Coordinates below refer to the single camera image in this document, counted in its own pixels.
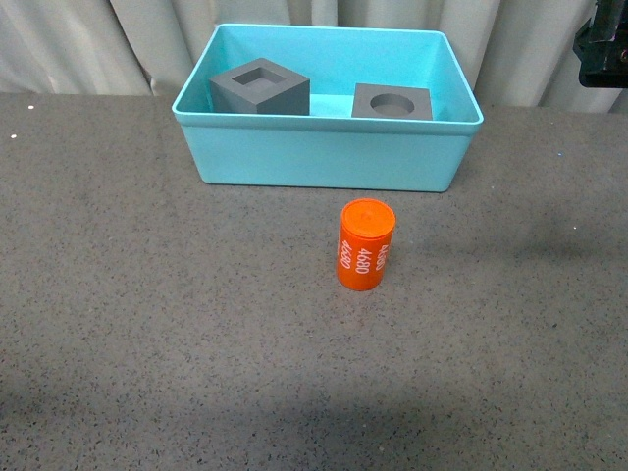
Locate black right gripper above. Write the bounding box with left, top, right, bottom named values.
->
left=573, top=0, right=627, bottom=89

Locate white pleated curtain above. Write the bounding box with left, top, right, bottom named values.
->
left=1, top=0, right=627, bottom=113

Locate orange cylinder with white numbers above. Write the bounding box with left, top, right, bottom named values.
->
left=337, top=198, right=396, bottom=291

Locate gray block with round hole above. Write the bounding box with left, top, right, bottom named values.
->
left=351, top=83, right=433, bottom=121

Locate light blue plastic box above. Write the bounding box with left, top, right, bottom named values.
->
left=172, top=24, right=484, bottom=192

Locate gray block with square hole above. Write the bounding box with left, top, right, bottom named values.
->
left=209, top=58, right=310, bottom=116

